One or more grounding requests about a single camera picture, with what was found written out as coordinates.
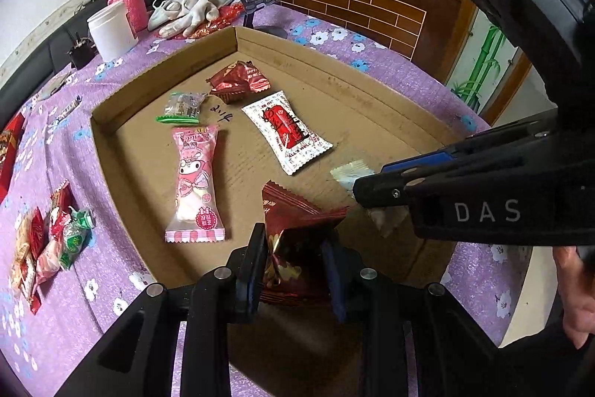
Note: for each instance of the pink marshmallow packet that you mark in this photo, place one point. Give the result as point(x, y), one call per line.
point(197, 183)

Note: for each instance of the red foil snack packet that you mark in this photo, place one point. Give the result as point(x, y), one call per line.
point(237, 80)

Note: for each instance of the green bamboo wall decal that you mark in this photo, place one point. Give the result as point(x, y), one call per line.
point(483, 57)

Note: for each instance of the red gift box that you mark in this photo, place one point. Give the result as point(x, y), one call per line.
point(7, 164)

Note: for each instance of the red gold snack bar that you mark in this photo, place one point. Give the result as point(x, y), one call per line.
point(28, 248)

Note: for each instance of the small white candy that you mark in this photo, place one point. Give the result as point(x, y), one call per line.
point(346, 176)

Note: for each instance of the white wrapped candy stick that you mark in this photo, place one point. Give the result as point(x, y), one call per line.
point(65, 111)

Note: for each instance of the person's dark clothing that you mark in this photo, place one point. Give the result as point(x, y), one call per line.
point(548, 369)

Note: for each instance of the red printed plastic bag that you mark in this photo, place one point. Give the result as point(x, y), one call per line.
point(223, 22)

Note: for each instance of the pile of assorted snacks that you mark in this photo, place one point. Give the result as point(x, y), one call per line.
point(5, 143)

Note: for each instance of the purple floral tablecloth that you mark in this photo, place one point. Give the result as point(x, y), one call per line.
point(93, 322)

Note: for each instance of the pale printed face mask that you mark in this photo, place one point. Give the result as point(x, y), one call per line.
point(162, 18)

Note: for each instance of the cardboard tray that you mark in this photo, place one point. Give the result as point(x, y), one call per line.
point(372, 118)

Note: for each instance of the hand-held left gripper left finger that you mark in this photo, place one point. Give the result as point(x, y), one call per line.
point(248, 285)

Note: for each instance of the white cotton gloves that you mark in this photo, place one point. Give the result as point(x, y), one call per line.
point(204, 6)

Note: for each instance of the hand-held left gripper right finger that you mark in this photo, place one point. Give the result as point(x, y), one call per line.
point(334, 285)

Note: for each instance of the person's right hand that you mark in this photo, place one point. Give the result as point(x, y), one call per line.
point(576, 294)

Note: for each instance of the dark red gold snack packet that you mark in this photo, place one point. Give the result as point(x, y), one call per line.
point(297, 239)

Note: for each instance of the green candy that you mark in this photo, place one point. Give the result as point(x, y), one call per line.
point(74, 239)

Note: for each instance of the flat printed booklet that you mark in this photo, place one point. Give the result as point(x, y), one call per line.
point(53, 87)

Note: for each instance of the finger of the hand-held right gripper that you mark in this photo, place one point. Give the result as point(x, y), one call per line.
point(418, 162)
point(381, 192)

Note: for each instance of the white plastic jar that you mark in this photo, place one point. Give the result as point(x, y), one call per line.
point(111, 34)

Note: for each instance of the small black pouch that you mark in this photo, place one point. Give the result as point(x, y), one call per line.
point(83, 53)

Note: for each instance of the white and red snack packet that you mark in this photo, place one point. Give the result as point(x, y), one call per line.
point(288, 132)

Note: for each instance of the black sofa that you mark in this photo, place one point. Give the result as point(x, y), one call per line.
point(28, 76)

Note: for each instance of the brown wooden cabinet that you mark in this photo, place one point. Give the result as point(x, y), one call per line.
point(372, 6)

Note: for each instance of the small green clear packet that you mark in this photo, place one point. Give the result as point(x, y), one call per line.
point(183, 106)

